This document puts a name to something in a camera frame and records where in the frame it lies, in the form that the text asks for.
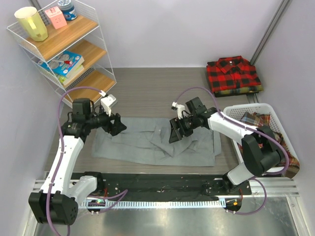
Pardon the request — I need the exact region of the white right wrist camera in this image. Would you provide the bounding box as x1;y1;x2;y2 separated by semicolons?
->
171;102;185;119

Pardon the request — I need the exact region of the red white marker pen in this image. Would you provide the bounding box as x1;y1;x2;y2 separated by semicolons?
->
52;58;74;65

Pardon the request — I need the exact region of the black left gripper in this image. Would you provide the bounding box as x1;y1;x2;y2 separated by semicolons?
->
86;106;126;136

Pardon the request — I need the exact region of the yellow green plaid shirt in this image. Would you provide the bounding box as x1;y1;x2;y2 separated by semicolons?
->
214;85;263;97

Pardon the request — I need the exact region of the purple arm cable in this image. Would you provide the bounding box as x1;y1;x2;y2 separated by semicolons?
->
46;86;128;236
172;86;290;217

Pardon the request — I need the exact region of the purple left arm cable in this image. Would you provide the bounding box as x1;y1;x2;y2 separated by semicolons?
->
46;86;128;236

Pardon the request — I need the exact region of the white wire wooden shelf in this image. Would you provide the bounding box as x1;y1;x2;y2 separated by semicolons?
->
7;0;116;107

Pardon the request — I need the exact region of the orange plaid shirt in basket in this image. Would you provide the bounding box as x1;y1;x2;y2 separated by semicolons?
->
240;112;300;179

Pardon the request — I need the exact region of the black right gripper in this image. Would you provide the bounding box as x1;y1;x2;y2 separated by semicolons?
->
169;114;198;143

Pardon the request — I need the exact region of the grey long sleeve shirt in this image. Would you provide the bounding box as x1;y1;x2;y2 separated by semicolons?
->
92;118;221;167

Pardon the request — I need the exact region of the aluminium frame post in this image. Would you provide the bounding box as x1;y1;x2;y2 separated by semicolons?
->
250;0;292;65

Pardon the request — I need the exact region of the pink cube box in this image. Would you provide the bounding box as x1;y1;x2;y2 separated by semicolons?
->
44;6;67;30

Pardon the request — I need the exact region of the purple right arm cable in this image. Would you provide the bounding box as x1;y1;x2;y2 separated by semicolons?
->
172;86;290;217

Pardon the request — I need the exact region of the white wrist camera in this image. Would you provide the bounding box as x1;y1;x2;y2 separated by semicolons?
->
99;91;117;117
171;102;185;119

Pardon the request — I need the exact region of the blue lidded jar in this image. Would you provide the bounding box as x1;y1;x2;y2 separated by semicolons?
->
57;0;77;21

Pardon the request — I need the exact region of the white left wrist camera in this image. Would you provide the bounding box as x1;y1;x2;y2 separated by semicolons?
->
99;91;117;117

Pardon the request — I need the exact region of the white plastic laundry basket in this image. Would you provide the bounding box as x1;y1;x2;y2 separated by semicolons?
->
224;103;300;178

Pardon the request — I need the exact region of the yellow plastic pitcher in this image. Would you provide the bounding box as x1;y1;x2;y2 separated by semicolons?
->
14;6;48;42

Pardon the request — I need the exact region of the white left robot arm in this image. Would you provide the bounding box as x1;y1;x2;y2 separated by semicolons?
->
29;95;126;226

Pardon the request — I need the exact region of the white slotted cable duct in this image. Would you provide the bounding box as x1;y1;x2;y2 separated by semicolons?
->
79;199;226;209

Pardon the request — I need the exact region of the red black plaid shirt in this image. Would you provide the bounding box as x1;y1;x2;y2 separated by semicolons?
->
206;56;261;92

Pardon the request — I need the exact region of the green book under blue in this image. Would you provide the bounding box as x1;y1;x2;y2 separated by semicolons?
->
57;65;84;86

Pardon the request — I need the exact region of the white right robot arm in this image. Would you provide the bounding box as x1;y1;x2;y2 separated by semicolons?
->
169;97;286;194

